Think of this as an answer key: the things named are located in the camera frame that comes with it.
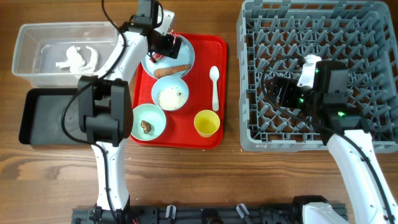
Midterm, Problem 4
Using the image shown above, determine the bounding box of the red snack wrapper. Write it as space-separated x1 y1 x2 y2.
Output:
150 30 181 63

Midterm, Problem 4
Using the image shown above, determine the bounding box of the orange carrot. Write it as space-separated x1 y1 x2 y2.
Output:
154 64 191 79

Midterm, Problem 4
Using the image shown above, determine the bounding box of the light blue rice bowl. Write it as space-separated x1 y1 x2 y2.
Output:
151 76 189 111

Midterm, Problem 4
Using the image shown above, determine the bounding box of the white tissue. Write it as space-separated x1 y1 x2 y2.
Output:
55 45 99 73

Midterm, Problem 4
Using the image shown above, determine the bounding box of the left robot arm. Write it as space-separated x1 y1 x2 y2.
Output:
75 1 182 223

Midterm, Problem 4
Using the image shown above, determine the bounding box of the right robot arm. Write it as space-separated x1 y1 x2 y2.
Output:
260 57 397 223

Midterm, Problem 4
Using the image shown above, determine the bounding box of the grey dishwasher rack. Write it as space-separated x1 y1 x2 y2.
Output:
236 1 397 153

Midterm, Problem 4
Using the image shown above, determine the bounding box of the light blue plate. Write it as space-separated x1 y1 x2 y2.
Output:
141 35 195 78

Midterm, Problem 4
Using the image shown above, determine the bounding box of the white plastic spoon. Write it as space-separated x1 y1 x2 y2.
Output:
210 66 220 111

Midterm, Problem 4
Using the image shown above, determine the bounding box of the green bowl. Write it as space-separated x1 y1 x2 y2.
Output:
131 103 166 141

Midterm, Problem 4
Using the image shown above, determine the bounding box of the brown food scrap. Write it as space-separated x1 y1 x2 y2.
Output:
141 120 152 134

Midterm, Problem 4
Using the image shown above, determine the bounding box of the yellow cup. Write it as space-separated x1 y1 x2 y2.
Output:
193 110 221 138

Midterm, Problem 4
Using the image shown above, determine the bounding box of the clear plastic bin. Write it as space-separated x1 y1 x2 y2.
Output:
12 22 118 88

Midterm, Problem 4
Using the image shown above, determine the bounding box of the black plastic tray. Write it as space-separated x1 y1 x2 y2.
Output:
19 88 79 146

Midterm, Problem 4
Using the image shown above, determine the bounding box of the right black cable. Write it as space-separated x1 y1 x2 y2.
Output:
260 55 396 224

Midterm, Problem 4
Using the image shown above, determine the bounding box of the black cable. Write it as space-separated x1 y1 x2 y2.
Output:
60 0 131 224
260 55 396 224

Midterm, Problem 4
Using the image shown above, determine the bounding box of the left black cable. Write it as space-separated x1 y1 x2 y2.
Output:
60 0 131 224

